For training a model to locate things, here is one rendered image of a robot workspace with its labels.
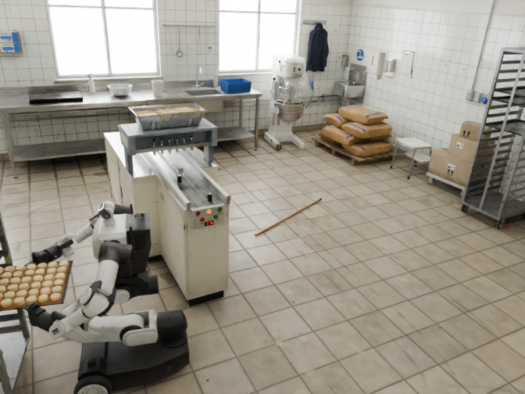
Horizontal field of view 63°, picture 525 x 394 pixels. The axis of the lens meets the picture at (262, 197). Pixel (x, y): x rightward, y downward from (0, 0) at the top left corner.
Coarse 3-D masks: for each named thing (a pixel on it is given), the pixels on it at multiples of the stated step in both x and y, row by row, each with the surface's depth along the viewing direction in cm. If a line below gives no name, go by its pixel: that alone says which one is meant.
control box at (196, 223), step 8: (200, 208) 294; (208, 208) 294; (216, 208) 298; (224, 208) 301; (192, 216) 291; (200, 216) 294; (208, 216) 297; (224, 216) 304; (192, 224) 294; (200, 224) 297; (208, 224) 299
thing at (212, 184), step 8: (176, 152) 391; (184, 152) 377; (184, 160) 371; (192, 160) 360; (192, 168) 355; (200, 168) 344; (200, 176) 341; (208, 176) 330; (208, 184) 328; (216, 184) 316; (216, 192) 314; (224, 192) 304; (224, 200) 302
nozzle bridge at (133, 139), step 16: (128, 128) 339; (176, 128) 344; (192, 128) 346; (208, 128) 350; (128, 144) 325; (144, 144) 339; (192, 144) 353; (208, 144) 359; (128, 160) 340; (208, 160) 374
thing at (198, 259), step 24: (168, 192) 319; (192, 192) 316; (168, 216) 330; (168, 240) 343; (192, 240) 302; (216, 240) 312; (168, 264) 357; (192, 264) 310; (216, 264) 321; (192, 288) 319; (216, 288) 330
